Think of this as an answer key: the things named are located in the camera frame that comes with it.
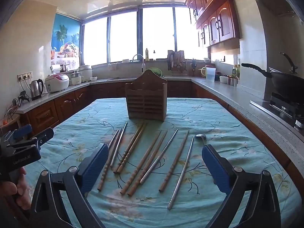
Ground kitchen window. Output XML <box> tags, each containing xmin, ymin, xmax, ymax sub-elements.
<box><xmin>81</xmin><ymin>5</ymin><xmax>210</xmax><ymax>65</ymax></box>

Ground palm tree wall poster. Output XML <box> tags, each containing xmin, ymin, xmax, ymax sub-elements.
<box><xmin>51</xmin><ymin>14</ymin><xmax>82</xmax><ymax>65</ymax></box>

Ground grey stone countertop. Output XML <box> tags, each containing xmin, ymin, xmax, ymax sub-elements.
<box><xmin>14</xmin><ymin>75</ymin><xmax>304</xmax><ymax>162</ymax></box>

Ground wooden wall cabinets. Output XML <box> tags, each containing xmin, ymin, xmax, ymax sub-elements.
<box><xmin>185</xmin><ymin>0</ymin><xmax>243</xmax><ymax>48</ymax></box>

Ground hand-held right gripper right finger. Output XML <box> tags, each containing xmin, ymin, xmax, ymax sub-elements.
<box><xmin>202</xmin><ymin>144</ymin><xmax>282</xmax><ymax>228</ymax></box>

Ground metal spoon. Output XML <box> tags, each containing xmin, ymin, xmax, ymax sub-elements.
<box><xmin>195</xmin><ymin>134</ymin><xmax>208</xmax><ymax>146</ymax></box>

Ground kitchen faucet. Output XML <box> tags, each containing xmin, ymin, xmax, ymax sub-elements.
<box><xmin>132</xmin><ymin>54</ymin><xmax>145</xmax><ymax>74</ymax></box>

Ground steel electric kettle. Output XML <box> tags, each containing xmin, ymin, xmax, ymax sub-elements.
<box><xmin>29</xmin><ymin>79</ymin><xmax>44</xmax><ymax>101</ymax></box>

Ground wooden chopstick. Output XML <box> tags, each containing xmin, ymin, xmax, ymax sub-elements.
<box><xmin>116</xmin><ymin>123</ymin><xmax>148</xmax><ymax>174</ymax></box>
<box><xmin>113</xmin><ymin>123</ymin><xmax>144</xmax><ymax>174</ymax></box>
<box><xmin>127</xmin><ymin>130</ymin><xmax>168</xmax><ymax>196</ymax></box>
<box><xmin>119</xmin><ymin>130</ymin><xmax>163</xmax><ymax>195</ymax></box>
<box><xmin>159</xmin><ymin>130</ymin><xmax>190</xmax><ymax>193</ymax></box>
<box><xmin>97</xmin><ymin>128</ymin><xmax>123</xmax><ymax>192</ymax></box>

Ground wooden base cabinets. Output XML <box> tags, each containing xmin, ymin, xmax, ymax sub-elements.
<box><xmin>19</xmin><ymin>79</ymin><xmax>304</xmax><ymax>190</ymax></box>

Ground teal floral tablecloth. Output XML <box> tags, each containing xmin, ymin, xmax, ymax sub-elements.
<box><xmin>24</xmin><ymin>97</ymin><xmax>297</xmax><ymax>228</ymax></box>

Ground large white cooking pot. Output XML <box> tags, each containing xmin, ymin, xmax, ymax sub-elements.
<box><xmin>78</xmin><ymin>64</ymin><xmax>93</xmax><ymax>82</ymax></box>

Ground wooden utensil holder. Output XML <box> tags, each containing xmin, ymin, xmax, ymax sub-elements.
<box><xmin>125</xmin><ymin>70</ymin><xmax>168</xmax><ymax>121</ymax></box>

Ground metal chopstick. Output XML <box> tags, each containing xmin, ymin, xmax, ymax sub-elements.
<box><xmin>139</xmin><ymin>128</ymin><xmax>179</xmax><ymax>185</ymax></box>
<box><xmin>167</xmin><ymin>136</ymin><xmax>195</xmax><ymax>211</ymax></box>
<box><xmin>107</xmin><ymin>129</ymin><xmax>119</xmax><ymax>149</ymax></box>
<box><xmin>110</xmin><ymin>122</ymin><xmax>128</xmax><ymax>169</ymax></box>

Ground tangle of cables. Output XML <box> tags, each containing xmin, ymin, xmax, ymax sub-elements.
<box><xmin>2</xmin><ymin>90</ymin><xmax>32</xmax><ymax>126</ymax></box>

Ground gas stove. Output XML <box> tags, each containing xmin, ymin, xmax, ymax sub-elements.
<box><xmin>269</xmin><ymin>92</ymin><xmax>304</xmax><ymax>125</ymax></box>

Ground small white electric pot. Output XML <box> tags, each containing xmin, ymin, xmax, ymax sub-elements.
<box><xmin>70</xmin><ymin>70</ymin><xmax>82</xmax><ymax>86</ymax></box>

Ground white pink rice cooker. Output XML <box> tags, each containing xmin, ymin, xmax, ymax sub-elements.
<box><xmin>45</xmin><ymin>74</ymin><xmax>70</xmax><ymax>93</ymax></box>

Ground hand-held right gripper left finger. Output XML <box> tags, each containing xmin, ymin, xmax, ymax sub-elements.
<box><xmin>30</xmin><ymin>143</ymin><xmax>110</xmax><ymax>228</ymax></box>

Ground white plastic pitcher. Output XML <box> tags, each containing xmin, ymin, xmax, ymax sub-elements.
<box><xmin>201</xmin><ymin>67</ymin><xmax>216</xmax><ymax>82</ymax></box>

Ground black wok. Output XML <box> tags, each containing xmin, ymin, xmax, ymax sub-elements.
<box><xmin>241</xmin><ymin>63</ymin><xmax>304</xmax><ymax>100</ymax></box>

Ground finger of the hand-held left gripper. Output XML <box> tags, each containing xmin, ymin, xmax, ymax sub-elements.
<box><xmin>32</xmin><ymin>127</ymin><xmax>55</xmax><ymax>148</ymax></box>
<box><xmin>13</xmin><ymin>124</ymin><xmax>33</xmax><ymax>141</ymax></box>

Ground wall power outlet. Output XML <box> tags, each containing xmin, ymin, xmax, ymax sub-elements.
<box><xmin>17</xmin><ymin>71</ymin><xmax>33</xmax><ymax>81</ymax></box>

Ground person's left hand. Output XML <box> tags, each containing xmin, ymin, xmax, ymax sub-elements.
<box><xmin>0</xmin><ymin>167</ymin><xmax>31</xmax><ymax>211</ymax></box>

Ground black utensil handle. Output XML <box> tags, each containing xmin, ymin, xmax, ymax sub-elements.
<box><xmin>279</xmin><ymin>52</ymin><xmax>299</xmax><ymax>74</ymax></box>

